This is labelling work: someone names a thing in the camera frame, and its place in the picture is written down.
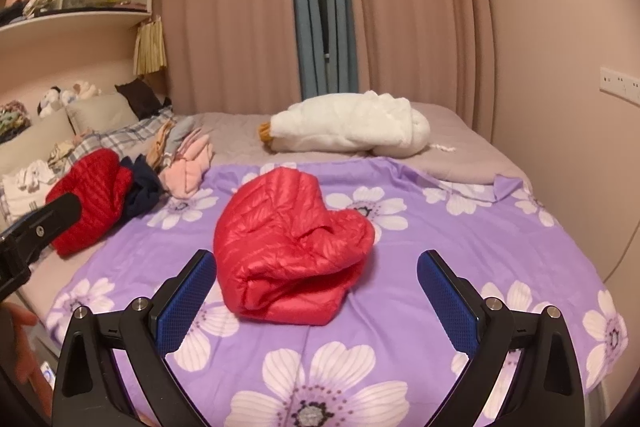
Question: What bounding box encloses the person's left hand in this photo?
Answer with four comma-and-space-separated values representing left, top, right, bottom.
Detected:
7, 306, 40, 385

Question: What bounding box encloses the yellow fringed cloth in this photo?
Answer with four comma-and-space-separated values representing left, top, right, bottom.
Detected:
134, 14, 168, 77

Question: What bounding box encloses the plaid cloth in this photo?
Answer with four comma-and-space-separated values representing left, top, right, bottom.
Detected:
75, 104, 176, 158

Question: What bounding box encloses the grey quilt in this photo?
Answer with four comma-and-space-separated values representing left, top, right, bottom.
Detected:
165, 101, 521, 185

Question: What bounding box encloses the dark brown pillow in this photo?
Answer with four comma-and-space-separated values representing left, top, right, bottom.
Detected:
115, 77, 172, 120

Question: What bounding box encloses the white wall socket strip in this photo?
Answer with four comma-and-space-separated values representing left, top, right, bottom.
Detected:
600, 67, 640, 103

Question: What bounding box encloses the red hooded puffer jacket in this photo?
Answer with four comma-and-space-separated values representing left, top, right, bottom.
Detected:
213, 166, 376, 327

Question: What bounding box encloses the blue-grey curtain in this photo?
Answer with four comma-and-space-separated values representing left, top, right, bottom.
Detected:
289, 0, 361, 100

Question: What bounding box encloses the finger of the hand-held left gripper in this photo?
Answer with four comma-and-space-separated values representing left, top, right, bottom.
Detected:
0, 193, 83, 268
0, 252, 40, 304

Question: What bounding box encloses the white cloth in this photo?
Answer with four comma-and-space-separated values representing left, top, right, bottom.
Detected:
0, 160, 58, 210

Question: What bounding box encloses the white plush toy dark hat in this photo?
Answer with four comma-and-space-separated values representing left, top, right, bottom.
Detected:
37, 86, 66, 118

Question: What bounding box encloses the beige pillow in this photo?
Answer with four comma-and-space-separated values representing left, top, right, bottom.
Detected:
0, 107, 76, 178
65, 93, 140, 135

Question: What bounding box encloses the pink garment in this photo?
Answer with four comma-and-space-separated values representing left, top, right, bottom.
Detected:
160, 130, 216, 200

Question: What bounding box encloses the white wall cable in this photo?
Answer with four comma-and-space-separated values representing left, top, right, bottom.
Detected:
602, 227, 632, 283

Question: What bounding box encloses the white goose plush toy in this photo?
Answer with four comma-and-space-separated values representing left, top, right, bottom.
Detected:
257, 90, 432, 158

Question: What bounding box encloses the navy garment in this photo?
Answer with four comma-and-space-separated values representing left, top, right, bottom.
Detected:
117, 156, 168, 225

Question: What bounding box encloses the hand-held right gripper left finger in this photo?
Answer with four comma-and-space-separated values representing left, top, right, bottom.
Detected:
51, 249, 218, 427

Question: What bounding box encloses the dark red puffer jacket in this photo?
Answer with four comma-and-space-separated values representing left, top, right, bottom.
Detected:
44, 148, 135, 258

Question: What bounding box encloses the pink curtain panel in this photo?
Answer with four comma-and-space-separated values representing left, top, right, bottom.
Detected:
160, 0, 301, 115
340, 0, 496, 148

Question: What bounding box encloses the grey garment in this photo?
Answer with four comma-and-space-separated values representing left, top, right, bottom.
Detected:
162, 116, 197, 155

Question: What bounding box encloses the crocheted blanket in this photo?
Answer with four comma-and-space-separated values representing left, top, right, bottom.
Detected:
0, 101, 32, 144

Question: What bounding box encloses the purple floral bed sheet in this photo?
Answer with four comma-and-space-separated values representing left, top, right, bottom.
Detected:
45, 157, 630, 427

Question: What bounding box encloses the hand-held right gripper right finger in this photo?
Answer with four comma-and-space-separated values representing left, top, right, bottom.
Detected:
416, 249, 587, 427

